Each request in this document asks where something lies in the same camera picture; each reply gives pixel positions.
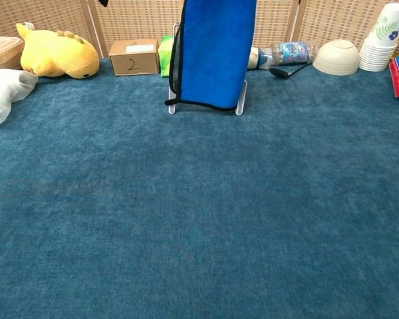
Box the white plastic bag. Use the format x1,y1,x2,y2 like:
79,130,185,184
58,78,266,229
0,68,39,127

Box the stack of white paper cups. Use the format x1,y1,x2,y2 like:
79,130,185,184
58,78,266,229
358,3,399,72

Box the blue and grey towel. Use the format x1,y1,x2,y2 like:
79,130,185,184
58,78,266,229
164,0,257,112

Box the beige upturned bowl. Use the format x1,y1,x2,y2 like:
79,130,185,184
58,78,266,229
312,39,360,76

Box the beige lidded food container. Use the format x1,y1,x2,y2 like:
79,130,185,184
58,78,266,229
0,35,25,70

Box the small cardboard box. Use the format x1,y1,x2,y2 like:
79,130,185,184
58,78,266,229
108,39,160,77

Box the green tissue pack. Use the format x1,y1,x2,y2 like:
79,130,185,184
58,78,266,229
158,35,176,78

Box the metal wire stand white feet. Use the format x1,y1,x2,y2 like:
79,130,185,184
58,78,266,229
168,21,248,116

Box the cream mayonnaise bottle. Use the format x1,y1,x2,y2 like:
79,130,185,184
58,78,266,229
248,47,263,70

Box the yellow plush dinosaur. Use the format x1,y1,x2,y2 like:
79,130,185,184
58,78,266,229
15,22,100,80

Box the blue carpet table cover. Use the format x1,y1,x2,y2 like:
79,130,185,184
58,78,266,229
0,56,399,319

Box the clear plastic water bottle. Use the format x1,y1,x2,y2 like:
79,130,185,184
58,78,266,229
257,41,319,70

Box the dark spoon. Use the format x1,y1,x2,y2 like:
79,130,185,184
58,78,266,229
269,62,313,80

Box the woven folding screen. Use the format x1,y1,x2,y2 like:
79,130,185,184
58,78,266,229
0,0,399,60

